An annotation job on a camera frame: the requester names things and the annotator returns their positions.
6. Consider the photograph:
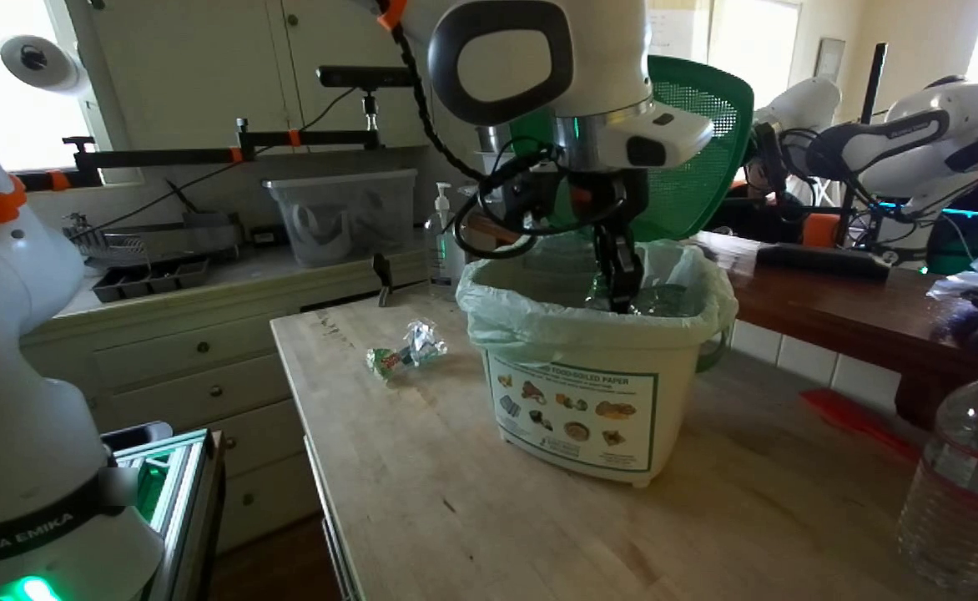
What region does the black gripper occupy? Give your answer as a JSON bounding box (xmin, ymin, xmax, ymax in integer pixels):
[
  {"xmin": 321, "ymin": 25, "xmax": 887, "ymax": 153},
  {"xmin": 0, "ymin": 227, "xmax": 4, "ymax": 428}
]
[{"xmin": 562, "ymin": 170, "xmax": 649, "ymax": 313}]

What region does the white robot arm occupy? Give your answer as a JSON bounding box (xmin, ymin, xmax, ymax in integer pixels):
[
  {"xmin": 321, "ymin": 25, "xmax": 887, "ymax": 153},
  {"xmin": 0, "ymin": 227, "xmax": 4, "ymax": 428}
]
[{"xmin": 0, "ymin": 0, "xmax": 711, "ymax": 601}]

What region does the green bin liner bag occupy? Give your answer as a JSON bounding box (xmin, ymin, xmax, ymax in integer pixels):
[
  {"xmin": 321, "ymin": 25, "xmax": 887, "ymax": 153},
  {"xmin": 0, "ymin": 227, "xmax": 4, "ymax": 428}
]
[{"xmin": 453, "ymin": 236, "xmax": 736, "ymax": 354}]

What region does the green bin lid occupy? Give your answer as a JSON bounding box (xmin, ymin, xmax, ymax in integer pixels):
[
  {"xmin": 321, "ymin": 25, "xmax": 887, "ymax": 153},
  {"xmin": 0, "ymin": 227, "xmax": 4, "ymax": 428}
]
[{"xmin": 516, "ymin": 57, "xmax": 753, "ymax": 240}]

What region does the white compost bin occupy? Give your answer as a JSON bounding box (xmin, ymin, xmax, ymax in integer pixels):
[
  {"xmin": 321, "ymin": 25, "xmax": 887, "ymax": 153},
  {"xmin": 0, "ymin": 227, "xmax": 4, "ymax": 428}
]
[{"xmin": 466, "ymin": 334, "xmax": 729, "ymax": 486}]

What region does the soap dispenser bottle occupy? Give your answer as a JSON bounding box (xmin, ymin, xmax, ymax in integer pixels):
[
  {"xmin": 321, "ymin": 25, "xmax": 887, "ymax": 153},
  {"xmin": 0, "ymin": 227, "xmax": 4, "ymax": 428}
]
[{"xmin": 428, "ymin": 180, "xmax": 463, "ymax": 283}]

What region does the small crumpled clear wrapper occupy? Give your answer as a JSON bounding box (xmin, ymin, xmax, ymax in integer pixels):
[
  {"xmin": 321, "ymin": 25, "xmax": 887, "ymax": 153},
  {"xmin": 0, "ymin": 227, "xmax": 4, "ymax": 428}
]
[{"xmin": 365, "ymin": 320, "xmax": 447, "ymax": 379}]

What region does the clear plastic storage tub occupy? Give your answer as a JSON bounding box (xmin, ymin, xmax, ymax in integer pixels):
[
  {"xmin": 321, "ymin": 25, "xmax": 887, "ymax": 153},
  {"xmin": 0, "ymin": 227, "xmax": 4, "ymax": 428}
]
[{"xmin": 268, "ymin": 170, "xmax": 416, "ymax": 267}]

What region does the white drawer cabinet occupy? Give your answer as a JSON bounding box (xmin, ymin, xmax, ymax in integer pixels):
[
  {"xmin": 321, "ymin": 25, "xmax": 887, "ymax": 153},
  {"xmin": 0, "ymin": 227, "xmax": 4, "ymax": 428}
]
[{"xmin": 17, "ymin": 247, "xmax": 447, "ymax": 556}]

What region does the clear water bottle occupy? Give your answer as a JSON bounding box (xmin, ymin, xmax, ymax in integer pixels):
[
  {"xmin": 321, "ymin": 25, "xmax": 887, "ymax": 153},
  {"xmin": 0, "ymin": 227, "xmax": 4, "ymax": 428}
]
[{"xmin": 898, "ymin": 379, "xmax": 978, "ymax": 595}]

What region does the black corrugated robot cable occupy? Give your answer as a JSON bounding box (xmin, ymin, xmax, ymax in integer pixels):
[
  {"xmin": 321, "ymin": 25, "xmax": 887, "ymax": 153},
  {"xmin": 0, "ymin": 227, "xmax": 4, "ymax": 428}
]
[{"xmin": 379, "ymin": 19, "xmax": 581, "ymax": 261}]

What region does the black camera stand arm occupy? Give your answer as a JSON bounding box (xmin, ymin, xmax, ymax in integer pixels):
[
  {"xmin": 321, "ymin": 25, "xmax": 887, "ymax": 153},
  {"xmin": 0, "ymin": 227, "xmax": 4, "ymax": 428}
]
[{"xmin": 68, "ymin": 66, "xmax": 416, "ymax": 187}]

